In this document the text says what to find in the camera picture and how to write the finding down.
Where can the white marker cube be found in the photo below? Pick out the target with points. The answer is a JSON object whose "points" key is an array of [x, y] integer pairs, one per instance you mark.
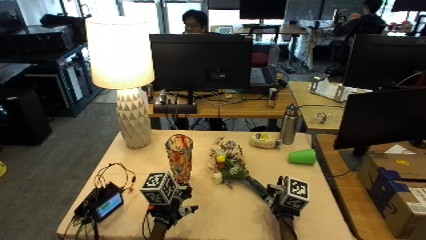
{"points": [[159, 188], [295, 194]]}

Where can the black device with screen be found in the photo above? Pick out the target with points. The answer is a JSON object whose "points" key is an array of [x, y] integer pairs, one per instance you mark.
{"points": [[102, 203]]}

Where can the wooden side table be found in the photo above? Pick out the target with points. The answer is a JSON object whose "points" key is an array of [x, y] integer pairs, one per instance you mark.
{"points": [[347, 186]]}

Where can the person's right hand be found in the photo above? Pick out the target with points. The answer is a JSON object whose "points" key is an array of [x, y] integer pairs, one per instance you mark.
{"points": [[276, 200]]}

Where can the cardboard box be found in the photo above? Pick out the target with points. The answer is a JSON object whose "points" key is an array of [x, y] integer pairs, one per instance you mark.
{"points": [[397, 195]]}

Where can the white desk holder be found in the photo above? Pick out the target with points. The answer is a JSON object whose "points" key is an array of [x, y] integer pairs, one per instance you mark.
{"points": [[332, 88]]}

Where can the wooden desk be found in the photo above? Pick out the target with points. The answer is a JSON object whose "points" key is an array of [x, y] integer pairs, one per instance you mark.
{"points": [[318, 106], [248, 108]]}

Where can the steel water bottle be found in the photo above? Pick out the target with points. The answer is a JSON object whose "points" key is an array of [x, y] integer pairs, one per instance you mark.
{"points": [[290, 125]]}

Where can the white table lamp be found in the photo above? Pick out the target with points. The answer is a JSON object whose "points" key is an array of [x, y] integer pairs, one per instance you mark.
{"points": [[122, 66]]}

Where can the white paper sheet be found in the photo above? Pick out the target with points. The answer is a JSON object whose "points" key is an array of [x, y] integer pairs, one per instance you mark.
{"points": [[400, 149]]}

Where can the white tape roll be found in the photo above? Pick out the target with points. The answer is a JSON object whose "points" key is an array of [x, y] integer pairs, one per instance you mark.
{"points": [[264, 140]]}

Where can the flower bouquet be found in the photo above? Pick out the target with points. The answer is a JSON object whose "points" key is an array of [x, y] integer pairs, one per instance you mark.
{"points": [[228, 163]]}

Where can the small silver device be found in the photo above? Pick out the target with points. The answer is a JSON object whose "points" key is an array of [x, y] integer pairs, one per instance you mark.
{"points": [[272, 96]]}

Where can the black floor cabinet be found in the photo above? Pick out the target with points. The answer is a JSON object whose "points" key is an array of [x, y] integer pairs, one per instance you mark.
{"points": [[22, 116]]}

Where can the small clear object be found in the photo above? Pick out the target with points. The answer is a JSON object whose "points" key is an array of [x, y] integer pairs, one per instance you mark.
{"points": [[320, 117]]}

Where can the green plastic cup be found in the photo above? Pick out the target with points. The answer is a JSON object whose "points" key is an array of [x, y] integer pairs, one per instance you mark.
{"points": [[303, 156]]}

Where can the orange patterned glass vase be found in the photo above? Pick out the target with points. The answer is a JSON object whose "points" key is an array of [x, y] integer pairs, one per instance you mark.
{"points": [[179, 156]]}

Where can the beige tablecloth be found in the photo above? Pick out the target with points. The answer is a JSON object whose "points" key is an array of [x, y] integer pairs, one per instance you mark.
{"points": [[222, 213]]}

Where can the black computer monitor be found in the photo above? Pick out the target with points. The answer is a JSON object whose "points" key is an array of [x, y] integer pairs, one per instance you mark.
{"points": [[381, 118], [263, 9], [384, 61], [200, 61]]}

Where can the open laptop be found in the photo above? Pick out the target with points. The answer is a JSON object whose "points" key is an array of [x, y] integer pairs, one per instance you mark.
{"points": [[263, 77]]}

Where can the person's left hand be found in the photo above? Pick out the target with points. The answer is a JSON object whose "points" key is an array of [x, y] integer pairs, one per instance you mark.
{"points": [[171, 210]]}

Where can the black shelf unit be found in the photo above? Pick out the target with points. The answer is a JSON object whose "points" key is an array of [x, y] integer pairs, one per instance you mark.
{"points": [[54, 66]]}

